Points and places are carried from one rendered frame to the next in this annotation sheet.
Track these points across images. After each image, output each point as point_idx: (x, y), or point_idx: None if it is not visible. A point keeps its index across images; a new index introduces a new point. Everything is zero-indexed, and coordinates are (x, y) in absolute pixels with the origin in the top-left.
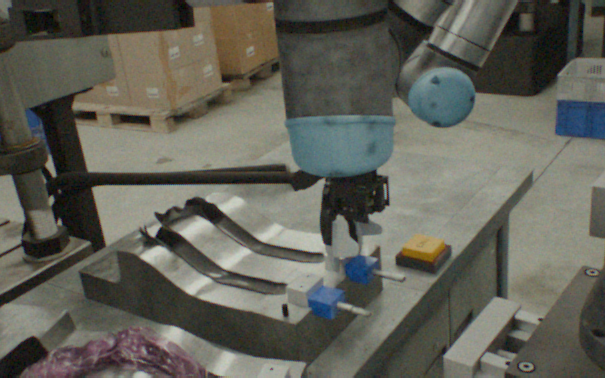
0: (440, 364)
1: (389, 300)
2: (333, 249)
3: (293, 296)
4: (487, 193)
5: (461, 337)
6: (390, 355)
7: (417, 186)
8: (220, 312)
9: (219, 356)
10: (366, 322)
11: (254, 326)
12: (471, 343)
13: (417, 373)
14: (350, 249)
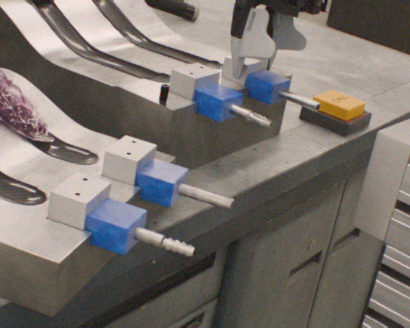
0: (309, 271)
1: (285, 145)
2: (241, 44)
3: (177, 83)
4: None
5: (402, 123)
6: (265, 219)
7: (338, 59)
8: (76, 85)
9: (66, 123)
10: (252, 157)
11: (117, 108)
12: None
13: (283, 265)
14: (263, 48)
